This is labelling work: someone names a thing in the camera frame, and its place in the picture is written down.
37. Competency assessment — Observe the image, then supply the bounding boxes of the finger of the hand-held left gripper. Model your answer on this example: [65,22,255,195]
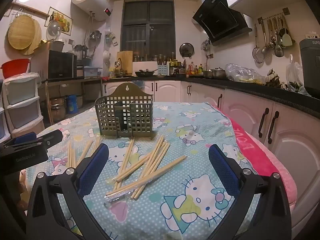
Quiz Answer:
[35,129,63,147]
[2,132,38,148]

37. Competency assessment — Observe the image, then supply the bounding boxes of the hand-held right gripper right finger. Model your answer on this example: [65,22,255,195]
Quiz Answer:
[208,144,292,240]

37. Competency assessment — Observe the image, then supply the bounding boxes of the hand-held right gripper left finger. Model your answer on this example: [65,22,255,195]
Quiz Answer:
[26,144,120,240]

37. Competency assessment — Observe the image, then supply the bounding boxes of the group of wooden chopsticks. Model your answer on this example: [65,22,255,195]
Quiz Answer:
[67,134,187,201]

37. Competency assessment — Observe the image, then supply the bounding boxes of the green plastic utensil holder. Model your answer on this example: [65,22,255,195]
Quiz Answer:
[94,82,156,138]

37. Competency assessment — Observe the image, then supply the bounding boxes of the row of hanging steel utensils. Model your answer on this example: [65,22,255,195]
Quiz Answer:
[260,15,296,58]

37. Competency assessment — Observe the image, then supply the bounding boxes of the white plastic drawer tower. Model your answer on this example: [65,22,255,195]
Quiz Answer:
[2,72,45,135]
[0,79,10,140]

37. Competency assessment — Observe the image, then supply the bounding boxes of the large steel stockpot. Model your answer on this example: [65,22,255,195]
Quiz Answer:
[50,97,67,123]

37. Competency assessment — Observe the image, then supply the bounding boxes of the pink fleece blanket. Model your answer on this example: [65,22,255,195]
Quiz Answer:
[211,105,298,208]

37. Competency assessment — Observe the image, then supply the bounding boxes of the blue canister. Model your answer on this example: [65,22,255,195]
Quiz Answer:
[67,94,78,114]

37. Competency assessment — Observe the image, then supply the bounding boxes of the blue cartoon cat printed blanket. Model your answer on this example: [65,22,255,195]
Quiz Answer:
[26,101,260,240]

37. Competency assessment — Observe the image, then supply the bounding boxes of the wooden storage shelf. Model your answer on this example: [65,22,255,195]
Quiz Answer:
[37,76,103,128]

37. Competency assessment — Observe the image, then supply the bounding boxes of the red plastic basin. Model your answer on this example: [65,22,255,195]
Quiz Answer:
[0,59,30,79]

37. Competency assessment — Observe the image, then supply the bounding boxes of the black microwave oven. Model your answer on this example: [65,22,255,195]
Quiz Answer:
[30,49,78,80]

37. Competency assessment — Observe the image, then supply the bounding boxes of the light blue lidded container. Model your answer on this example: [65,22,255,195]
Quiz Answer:
[84,66,103,78]

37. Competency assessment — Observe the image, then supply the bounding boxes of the black kitchen countertop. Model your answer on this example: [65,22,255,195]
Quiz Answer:
[102,74,320,113]

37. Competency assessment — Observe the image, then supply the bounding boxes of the dark blender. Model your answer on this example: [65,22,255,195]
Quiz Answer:
[74,44,88,60]

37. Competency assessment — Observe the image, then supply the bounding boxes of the lidded steel pot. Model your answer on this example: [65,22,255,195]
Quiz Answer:
[210,67,227,80]

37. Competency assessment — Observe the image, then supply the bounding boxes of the round wooden board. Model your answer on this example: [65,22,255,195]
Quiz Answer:
[24,19,42,55]

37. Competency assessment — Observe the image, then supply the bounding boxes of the clear plastic bag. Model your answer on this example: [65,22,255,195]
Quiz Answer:
[225,63,267,83]

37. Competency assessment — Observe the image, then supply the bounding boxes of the wooden cutting board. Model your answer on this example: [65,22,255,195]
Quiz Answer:
[117,50,133,75]

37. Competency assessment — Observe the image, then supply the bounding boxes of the brown mushroom pile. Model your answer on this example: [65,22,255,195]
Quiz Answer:
[265,69,287,88]

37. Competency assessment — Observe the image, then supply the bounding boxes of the round bamboo tray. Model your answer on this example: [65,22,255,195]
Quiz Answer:
[7,14,35,51]

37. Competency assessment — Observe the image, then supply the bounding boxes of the clear glass pot lid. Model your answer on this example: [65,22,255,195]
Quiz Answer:
[46,20,62,42]

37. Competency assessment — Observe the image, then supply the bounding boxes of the row of condiment bottles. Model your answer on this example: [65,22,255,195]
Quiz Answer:
[168,58,204,77]

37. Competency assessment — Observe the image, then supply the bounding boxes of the black wok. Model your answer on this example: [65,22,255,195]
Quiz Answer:
[135,68,159,77]

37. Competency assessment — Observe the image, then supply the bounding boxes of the hanging steel bowls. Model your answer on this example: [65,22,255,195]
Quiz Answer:
[89,30,102,42]

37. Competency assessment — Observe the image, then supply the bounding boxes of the green leafy vegetables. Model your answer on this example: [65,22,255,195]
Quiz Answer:
[287,80,312,97]

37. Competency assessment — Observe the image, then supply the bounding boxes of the hanging green brush pack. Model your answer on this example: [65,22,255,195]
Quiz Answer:
[105,32,118,47]

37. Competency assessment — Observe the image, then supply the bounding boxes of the light blue knife holder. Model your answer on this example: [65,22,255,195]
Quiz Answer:
[157,54,170,77]

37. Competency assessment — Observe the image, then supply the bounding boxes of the hanging mesh strainer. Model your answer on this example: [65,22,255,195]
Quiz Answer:
[253,24,265,64]

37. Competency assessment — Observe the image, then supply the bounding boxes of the white plastic bag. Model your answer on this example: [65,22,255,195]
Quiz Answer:
[285,54,304,85]

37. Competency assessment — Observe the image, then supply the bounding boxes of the row of spice jars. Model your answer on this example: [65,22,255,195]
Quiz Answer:
[133,52,175,62]

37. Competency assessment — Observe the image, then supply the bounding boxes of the hanging round pot lid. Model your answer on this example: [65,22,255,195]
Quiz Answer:
[179,42,194,57]

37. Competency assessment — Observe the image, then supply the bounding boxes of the wooden rolling pin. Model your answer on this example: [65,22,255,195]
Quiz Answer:
[11,1,50,18]

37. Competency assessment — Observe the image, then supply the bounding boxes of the dark framed window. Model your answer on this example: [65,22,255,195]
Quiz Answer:
[120,0,176,55]

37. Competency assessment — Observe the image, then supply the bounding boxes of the grey kitchen appliance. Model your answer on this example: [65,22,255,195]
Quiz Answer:
[299,37,320,95]

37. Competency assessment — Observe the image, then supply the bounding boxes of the white water heater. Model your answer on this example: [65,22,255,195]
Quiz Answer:
[72,0,112,22]

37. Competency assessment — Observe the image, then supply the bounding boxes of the pale green spatula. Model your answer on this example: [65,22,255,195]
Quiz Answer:
[282,15,293,47]

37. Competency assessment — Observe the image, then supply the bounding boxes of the black range hood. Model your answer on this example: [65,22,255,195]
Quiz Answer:
[192,0,253,46]

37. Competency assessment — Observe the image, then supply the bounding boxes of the fruit wall poster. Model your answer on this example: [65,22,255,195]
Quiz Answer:
[44,6,73,36]

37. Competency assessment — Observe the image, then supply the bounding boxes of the wall utensil rail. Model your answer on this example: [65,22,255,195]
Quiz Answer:
[257,7,290,24]

